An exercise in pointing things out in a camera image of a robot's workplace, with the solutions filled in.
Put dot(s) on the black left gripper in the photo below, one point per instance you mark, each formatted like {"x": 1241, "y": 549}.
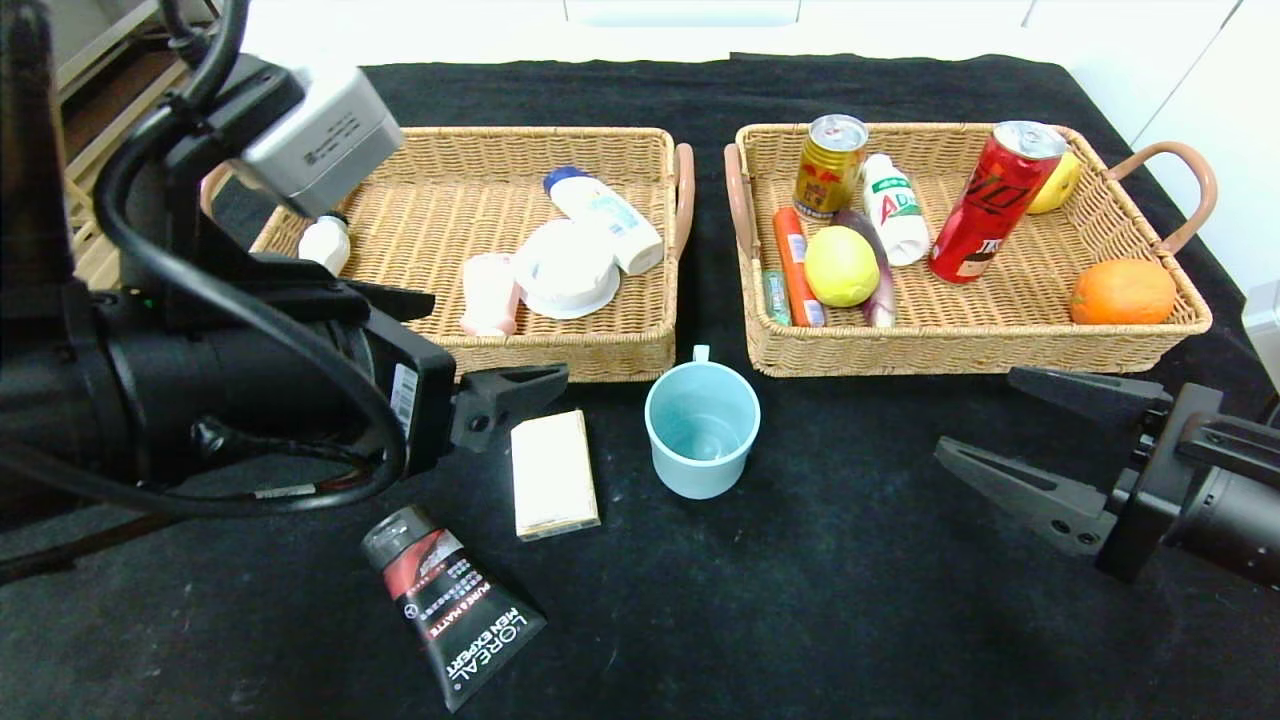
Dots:
{"x": 418, "y": 398}

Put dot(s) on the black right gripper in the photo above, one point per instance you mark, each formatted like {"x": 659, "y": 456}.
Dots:
{"x": 1145, "y": 480}

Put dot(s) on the yellow pear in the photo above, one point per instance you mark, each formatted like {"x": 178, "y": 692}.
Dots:
{"x": 1060, "y": 185}

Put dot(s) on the small pink bottle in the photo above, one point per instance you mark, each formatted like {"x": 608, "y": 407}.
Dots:
{"x": 489, "y": 295}

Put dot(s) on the white bottle blue cap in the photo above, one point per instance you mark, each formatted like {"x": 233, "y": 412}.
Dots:
{"x": 605, "y": 213}

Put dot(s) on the black face wash tube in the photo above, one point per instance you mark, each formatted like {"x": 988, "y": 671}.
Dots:
{"x": 460, "y": 610}

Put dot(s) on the white bottle black cap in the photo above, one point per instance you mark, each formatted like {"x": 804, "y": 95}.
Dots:
{"x": 325, "y": 245}

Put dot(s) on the gold drink can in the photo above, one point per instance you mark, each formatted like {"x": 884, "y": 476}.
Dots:
{"x": 828, "y": 178}

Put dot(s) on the grey metal shelf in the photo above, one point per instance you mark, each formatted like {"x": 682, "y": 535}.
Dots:
{"x": 100, "y": 40}

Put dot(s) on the orange sausage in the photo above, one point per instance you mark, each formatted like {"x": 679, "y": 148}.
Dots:
{"x": 792, "y": 250}

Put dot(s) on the white bottle green label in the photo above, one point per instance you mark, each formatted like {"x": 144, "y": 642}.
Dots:
{"x": 893, "y": 213}

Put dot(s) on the purple vegetable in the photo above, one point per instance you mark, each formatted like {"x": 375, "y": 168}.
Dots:
{"x": 883, "y": 300}

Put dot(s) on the light blue plastic mug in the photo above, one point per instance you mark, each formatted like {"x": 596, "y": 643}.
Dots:
{"x": 690, "y": 470}

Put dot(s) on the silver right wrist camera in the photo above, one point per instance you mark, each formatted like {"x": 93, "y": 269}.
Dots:
{"x": 1265, "y": 330}

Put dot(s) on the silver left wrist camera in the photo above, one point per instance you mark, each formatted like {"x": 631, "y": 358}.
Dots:
{"x": 320, "y": 140}

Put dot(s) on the wicker basket with food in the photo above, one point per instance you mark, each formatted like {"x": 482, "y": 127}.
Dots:
{"x": 1030, "y": 290}

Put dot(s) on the green gum pack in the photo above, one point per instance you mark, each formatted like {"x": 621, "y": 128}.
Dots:
{"x": 776, "y": 298}

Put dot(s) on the red drink can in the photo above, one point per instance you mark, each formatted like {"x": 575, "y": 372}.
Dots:
{"x": 985, "y": 220}

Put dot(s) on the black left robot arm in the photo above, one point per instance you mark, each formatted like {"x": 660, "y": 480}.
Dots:
{"x": 200, "y": 390}

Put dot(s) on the orange fruit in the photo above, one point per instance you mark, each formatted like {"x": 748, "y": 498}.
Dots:
{"x": 1120, "y": 291}

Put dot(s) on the cream white soap box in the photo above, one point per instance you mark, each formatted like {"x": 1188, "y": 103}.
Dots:
{"x": 555, "y": 465}

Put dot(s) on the yellow lemon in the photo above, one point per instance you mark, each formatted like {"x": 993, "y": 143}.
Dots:
{"x": 842, "y": 265}

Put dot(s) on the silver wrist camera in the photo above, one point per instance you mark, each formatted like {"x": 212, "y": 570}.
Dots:
{"x": 1265, "y": 330}
{"x": 320, "y": 140}

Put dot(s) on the white round container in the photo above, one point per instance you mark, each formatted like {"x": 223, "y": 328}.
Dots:
{"x": 565, "y": 268}

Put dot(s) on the wicker basket with toiletries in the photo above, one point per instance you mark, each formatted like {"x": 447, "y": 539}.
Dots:
{"x": 450, "y": 200}

